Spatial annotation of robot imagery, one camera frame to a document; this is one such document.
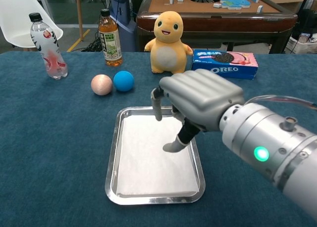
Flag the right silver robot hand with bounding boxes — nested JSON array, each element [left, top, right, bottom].
[[150, 69, 246, 154]]

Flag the white paper sheet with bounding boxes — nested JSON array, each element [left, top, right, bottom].
[[115, 114, 200, 197]]

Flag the rectangular metal tray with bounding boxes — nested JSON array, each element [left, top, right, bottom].
[[105, 105, 206, 206]]

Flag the blue Oreo cookie box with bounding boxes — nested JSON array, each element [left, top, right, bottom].
[[190, 49, 259, 81]]

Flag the yellow plush dinosaur toy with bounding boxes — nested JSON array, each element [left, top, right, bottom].
[[144, 11, 194, 76]]

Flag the brown mahjong table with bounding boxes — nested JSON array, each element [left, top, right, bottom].
[[136, 0, 298, 55]]

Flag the blue ball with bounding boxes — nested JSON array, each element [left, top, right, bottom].
[[113, 70, 135, 92]]

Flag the beige pink ball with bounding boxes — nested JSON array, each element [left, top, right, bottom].
[[91, 74, 113, 96]]

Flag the amber tea bottle green label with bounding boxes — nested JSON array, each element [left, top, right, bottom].
[[98, 8, 124, 67]]

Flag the white storage crate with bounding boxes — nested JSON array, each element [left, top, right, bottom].
[[287, 33, 317, 55]]

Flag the blue grey machine base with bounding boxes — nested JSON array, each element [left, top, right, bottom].
[[103, 0, 137, 52]]

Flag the wooden pole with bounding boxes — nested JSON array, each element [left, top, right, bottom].
[[75, 0, 84, 42]]

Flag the clear bottle red white label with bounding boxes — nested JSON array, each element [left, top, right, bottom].
[[28, 12, 68, 80]]

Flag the blue table cloth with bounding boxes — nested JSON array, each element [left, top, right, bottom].
[[0, 51, 317, 227]]

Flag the white shell chair wooden legs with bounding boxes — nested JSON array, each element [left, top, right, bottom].
[[0, 0, 64, 52]]

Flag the thin arm wire bundle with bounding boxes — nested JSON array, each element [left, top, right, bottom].
[[245, 95, 317, 108]]

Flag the black floor cable bundle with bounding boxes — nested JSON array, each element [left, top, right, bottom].
[[81, 35, 105, 52]]

